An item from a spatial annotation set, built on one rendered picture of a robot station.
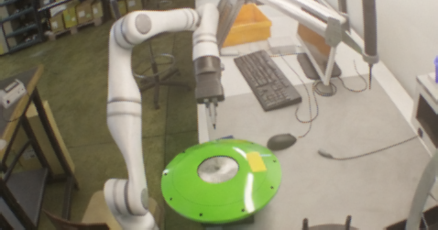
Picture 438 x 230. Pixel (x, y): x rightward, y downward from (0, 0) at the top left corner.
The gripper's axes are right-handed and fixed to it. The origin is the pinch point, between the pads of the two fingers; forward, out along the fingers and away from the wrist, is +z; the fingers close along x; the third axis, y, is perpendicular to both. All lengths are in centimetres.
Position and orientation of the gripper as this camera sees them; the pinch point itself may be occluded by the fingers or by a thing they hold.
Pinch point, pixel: (213, 125)
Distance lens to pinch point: 106.8
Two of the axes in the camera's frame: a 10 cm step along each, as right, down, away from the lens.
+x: 9.9, -1.4, -0.3
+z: 1.2, 9.2, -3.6
